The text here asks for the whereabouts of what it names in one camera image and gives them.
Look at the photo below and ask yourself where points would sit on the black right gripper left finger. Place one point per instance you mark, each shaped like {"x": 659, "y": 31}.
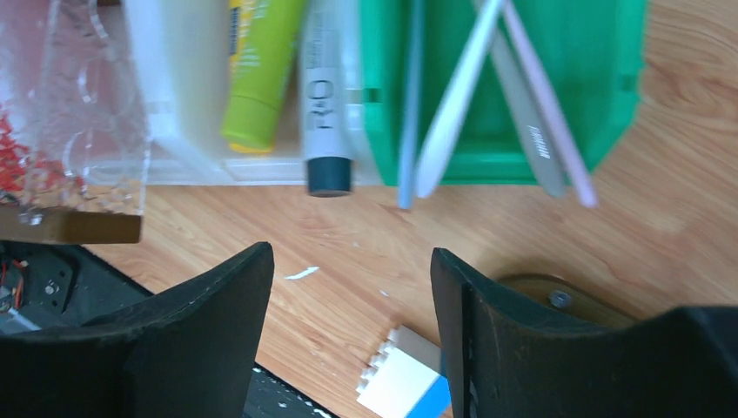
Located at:
{"x": 186, "y": 352}

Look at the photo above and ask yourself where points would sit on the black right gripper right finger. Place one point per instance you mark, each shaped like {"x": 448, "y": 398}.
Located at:
{"x": 510, "y": 353}

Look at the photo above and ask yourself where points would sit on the green toothpaste tube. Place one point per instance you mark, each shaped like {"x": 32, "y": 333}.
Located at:
{"x": 284, "y": 23}

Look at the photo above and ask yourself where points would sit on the white toothpaste tube black cap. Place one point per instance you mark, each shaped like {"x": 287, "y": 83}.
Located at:
{"x": 326, "y": 151}

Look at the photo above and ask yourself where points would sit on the grey toothbrush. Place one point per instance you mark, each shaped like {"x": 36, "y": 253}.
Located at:
{"x": 527, "y": 119}

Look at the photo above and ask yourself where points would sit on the light blue toothbrush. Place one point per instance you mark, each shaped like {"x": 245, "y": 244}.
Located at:
{"x": 409, "y": 140}

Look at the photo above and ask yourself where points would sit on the white blue toy brick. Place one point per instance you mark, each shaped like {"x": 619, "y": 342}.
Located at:
{"x": 405, "y": 378}

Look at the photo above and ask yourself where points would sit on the brown wooden block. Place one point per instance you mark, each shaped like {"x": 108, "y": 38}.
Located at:
{"x": 63, "y": 226}

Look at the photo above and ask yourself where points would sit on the clear acrylic rack strips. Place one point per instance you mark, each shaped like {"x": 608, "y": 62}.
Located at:
{"x": 73, "y": 131}

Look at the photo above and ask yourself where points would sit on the white bin with toothpastes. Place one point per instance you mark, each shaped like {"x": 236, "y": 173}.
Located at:
{"x": 180, "y": 50}

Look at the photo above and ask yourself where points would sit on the green plastic bin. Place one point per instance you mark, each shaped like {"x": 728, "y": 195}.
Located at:
{"x": 591, "y": 51}

